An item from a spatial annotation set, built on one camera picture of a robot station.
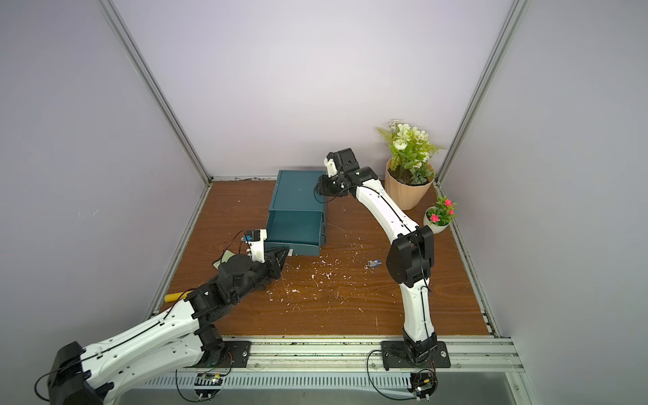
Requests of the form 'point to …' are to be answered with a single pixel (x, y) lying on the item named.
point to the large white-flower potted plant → (410, 170)
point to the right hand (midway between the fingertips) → (319, 182)
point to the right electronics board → (423, 383)
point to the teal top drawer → (303, 231)
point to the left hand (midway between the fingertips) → (290, 249)
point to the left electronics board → (207, 385)
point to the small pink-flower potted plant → (437, 218)
